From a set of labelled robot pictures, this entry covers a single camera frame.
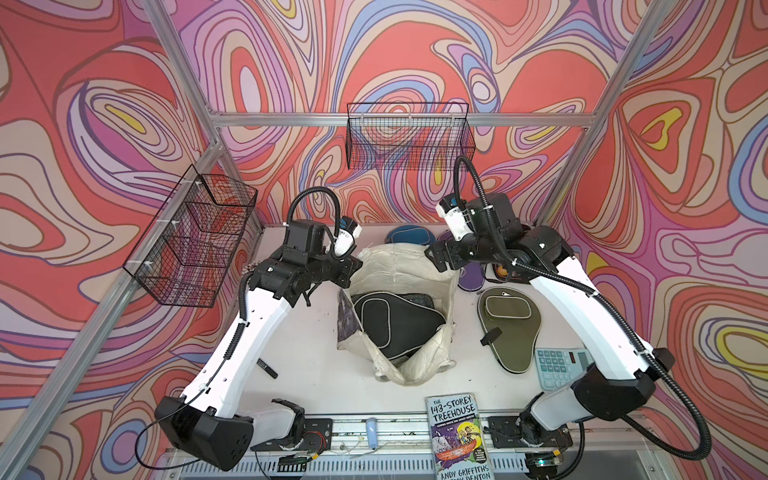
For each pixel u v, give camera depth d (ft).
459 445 2.31
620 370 1.30
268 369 2.75
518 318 3.02
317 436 2.37
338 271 2.01
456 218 1.91
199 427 1.20
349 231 2.02
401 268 2.67
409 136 3.15
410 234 3.57
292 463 2.35
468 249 1.92
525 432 2.19
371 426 2.36
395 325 2.71
